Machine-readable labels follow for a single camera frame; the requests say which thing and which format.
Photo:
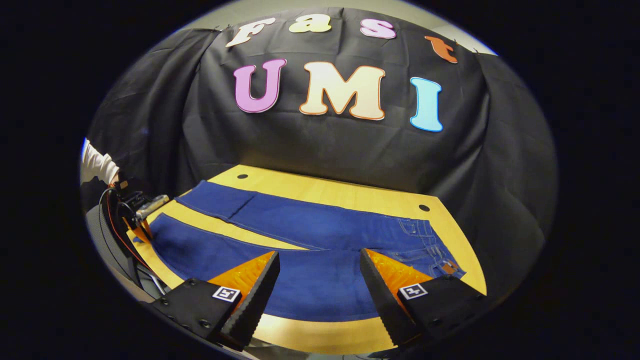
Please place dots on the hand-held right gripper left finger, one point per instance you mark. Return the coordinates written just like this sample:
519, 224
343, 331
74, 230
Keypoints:
255, 302

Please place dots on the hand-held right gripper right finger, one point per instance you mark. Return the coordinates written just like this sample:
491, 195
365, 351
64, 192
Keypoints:
382, 302

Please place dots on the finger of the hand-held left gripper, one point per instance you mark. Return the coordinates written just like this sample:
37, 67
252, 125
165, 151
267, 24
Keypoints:
140, 232

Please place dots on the blue jeans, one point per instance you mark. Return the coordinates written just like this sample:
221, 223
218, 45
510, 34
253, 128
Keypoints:
310, 235

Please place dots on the black backdrop cloth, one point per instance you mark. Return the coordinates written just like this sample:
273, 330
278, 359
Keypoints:
350, 145

